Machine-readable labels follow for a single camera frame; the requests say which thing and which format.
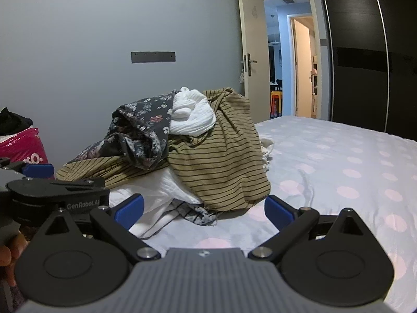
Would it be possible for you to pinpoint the white door frame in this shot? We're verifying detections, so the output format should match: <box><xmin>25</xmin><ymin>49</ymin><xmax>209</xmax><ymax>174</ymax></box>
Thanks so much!
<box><xmin>260</xmin><ymin>0</ymin><xmax>330</xmax><ymax>122</ymax></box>

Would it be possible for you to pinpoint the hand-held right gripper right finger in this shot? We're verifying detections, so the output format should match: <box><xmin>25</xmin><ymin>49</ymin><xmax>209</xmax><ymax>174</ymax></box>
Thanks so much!
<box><xmin>248</xmin><ymin>195</ymin><xmax>380</xmax><ymax>262</ymax></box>

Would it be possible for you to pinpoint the hallway door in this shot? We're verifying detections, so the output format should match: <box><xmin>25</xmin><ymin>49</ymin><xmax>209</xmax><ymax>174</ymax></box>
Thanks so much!
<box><xmin>292</xmin><ymin>17</ymin><xmax>318</xmax><ymax>118</ymax></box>

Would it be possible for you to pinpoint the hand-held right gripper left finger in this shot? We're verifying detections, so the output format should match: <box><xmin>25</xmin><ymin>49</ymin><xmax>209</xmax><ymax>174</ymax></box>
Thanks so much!
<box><xmin>34</xmin><ymin>193</ymin><xmax>162</xmax><ymax>264</ymax></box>

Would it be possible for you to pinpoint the person's left hand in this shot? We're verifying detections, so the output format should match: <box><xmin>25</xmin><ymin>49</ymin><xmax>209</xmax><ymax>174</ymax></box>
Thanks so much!
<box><xmin>0</xmin><ymin>232</ymin><xmax>29</xmax><ymax>288</ymax></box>

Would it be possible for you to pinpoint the olive striped garment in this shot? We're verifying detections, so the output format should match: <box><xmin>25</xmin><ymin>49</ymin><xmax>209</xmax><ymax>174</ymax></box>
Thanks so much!
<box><xmin>56</xmin><ymin>87</ymin><xmax>272</xmax><ymax>212</ymax></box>

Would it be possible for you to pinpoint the dark checked cloth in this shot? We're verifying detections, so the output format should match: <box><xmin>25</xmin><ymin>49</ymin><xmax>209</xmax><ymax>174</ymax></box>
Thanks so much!
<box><xmin>169</xmin><ymin>199</ymin><xmax>218</xmax><ymax>227</ymax></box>

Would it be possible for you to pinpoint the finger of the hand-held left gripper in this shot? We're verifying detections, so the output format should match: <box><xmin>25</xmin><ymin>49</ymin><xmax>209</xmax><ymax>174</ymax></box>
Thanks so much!
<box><xmin>0</xmin><ymin>157</ymin><xmax>55</xmax><ymax>178</ymax></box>

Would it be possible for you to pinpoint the pink plastic bag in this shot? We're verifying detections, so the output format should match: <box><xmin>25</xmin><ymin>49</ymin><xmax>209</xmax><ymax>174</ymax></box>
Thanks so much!
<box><xmin>0</xmin><ymin>128</ymin><xmax>54</xmax><ymax>180</ymax></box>

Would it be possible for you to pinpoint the white ribbed garment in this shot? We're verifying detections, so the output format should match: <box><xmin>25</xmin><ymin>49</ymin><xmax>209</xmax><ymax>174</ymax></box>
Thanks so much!
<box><xmin>167</xmin><ymin>86</ymin><xmax>216</xmax><ymax>136</ymax></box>

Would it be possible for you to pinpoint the black wardrobe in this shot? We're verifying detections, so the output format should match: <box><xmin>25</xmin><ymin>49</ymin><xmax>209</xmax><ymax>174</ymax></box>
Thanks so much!
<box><xmin>318</xmin><ymin>0</ymin><xmax>417</xmax><ymax>141</ymax></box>

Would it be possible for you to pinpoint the bed with polka dot sheet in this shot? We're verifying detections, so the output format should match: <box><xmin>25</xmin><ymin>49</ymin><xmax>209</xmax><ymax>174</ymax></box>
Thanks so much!
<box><xmin>107</xmin><ymin>115</ymin><xmax>417</xmax><ymax>313</ymax></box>

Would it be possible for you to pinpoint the orange stool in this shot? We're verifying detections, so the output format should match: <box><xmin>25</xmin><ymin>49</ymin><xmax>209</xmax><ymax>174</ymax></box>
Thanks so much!
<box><xmin>269</xmin><ymin>91</ymin><xmax>283</xmax><ymax>118</ymax></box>

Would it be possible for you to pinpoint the white cloth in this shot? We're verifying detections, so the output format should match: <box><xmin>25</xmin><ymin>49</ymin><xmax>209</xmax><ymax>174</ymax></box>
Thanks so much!
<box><xmin>108</xmin><ymin>169</ymin><xmax>203</xmax><ymax>239</ymax></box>
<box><xmin>259</xmin><ymin>137</ymin><xmax>275</xmax><ymax>174</ymax></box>

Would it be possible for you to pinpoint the black cloth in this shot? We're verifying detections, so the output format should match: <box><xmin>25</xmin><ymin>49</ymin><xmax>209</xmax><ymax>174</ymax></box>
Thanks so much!
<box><xmin>0</xmin><ymin>107</ymin><xmax>33</xmax><ymax>136</ymax></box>

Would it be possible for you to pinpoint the metal door handle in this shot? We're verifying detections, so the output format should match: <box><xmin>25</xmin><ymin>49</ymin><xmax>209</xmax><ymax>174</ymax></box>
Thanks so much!
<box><xmin>239</xmin><ymin>53</ymin><xmax>258</xmax><ymax>76</ymax></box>

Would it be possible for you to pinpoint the cream room door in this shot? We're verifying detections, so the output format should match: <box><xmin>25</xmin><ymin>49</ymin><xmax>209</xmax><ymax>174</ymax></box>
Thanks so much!
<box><xmin>235</xmin><ymin>0</ymin><xmax>272</xmax><ymax>120</ymax></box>

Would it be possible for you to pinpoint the dark floral garment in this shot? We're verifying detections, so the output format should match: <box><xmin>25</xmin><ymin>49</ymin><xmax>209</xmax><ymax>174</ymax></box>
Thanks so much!
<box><xmin>67</xmin><ymin>91</ymin><xmax>178</xmax><ymax>171</ymax></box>

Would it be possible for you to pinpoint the grey wall plate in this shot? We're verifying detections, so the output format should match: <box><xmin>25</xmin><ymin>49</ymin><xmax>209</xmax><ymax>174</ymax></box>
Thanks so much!
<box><xmin>131</xmin><ymin>51</ymin><xmax>176</xmax><ymax>64</ymax></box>

